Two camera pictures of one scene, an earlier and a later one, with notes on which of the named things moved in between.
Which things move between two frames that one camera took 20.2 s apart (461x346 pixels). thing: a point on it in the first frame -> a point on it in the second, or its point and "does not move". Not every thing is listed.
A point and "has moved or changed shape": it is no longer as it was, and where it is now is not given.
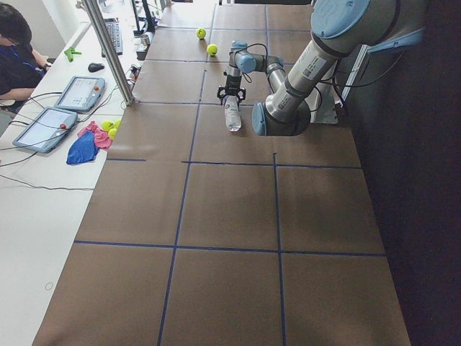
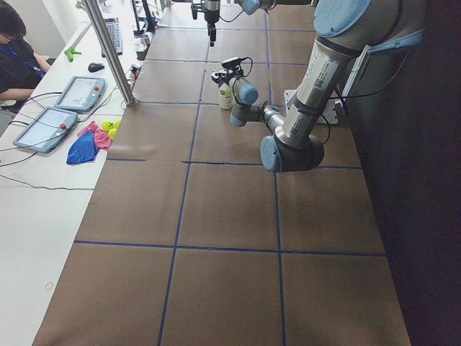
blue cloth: [83, 149] does not move
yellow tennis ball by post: [108, 125] does not move
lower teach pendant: [44, 130] does not move
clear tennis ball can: [233, 112] has moved or changed shape
